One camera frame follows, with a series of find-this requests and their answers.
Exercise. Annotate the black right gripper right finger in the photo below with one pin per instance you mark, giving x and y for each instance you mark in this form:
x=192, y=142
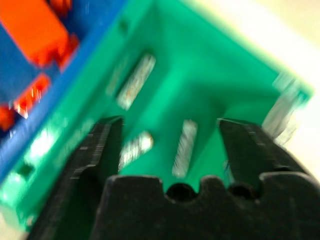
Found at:
x=245, y=150

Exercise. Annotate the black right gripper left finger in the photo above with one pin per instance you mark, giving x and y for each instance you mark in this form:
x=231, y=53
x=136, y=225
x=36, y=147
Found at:
x=95, y=155

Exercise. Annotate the green plastic bin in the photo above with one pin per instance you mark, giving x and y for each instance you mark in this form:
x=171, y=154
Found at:
x=195, y=75

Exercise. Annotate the blue plastic bin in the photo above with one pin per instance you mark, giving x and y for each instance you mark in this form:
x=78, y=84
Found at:
x=15, y=72

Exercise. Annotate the lower left silver screw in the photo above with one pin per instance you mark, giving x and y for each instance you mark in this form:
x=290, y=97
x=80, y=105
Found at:
x=136, y=148

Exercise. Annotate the silver screw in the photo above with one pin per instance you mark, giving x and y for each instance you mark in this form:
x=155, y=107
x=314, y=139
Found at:
x=136, y=148
x=136, y=82
x=185, y=147

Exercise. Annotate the shiny silver object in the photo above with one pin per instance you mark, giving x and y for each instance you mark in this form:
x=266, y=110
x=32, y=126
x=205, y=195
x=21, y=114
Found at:
x=281, y=110

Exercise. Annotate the middle silver screw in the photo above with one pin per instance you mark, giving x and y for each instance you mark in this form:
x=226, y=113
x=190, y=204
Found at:
x=185, y=147

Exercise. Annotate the upper silver screw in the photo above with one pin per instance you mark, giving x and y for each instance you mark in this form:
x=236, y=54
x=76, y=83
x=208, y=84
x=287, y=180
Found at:
x=136, y=82

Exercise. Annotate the orange cylindrical battery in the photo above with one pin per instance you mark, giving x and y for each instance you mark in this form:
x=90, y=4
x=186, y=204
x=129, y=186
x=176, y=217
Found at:
x=32, y=96
x=5, y=118

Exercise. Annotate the large orange block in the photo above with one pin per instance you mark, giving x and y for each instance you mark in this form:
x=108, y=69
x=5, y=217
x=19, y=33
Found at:
x=32, y=32

